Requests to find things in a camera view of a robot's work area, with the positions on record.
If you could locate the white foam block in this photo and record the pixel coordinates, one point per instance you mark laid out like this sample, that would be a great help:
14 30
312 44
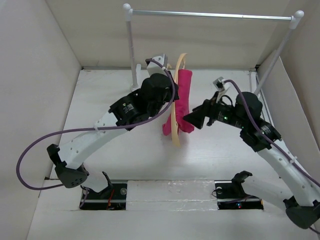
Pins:
171 195

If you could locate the aluminium rail right side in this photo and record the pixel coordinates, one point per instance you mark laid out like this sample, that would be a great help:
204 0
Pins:
253 83

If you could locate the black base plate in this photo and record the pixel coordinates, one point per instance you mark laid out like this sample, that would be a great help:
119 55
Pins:
114 199
231 197

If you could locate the white clothes rack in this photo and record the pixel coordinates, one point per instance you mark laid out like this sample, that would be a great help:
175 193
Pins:
293 21

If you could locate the pink trousers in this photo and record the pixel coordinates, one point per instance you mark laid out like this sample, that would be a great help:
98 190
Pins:
182 105

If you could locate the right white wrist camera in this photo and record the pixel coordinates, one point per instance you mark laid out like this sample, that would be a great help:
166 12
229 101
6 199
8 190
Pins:
222 87

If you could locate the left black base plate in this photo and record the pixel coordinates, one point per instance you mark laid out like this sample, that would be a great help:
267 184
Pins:
114 199

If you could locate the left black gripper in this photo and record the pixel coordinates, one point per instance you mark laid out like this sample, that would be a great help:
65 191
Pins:
170 88

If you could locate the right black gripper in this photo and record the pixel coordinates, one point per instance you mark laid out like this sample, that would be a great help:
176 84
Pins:
208 108

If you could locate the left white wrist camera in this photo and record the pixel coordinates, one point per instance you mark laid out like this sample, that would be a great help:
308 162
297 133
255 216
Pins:
156 65

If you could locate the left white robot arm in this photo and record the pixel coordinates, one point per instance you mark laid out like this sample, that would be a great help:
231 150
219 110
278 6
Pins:
137 108

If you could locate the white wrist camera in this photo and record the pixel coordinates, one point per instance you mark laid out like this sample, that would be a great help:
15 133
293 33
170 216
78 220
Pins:
222 87
156 65

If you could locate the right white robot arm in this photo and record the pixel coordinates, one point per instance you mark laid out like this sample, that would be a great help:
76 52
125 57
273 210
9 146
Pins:
301 199

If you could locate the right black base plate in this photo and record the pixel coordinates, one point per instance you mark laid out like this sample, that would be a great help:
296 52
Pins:
231 197

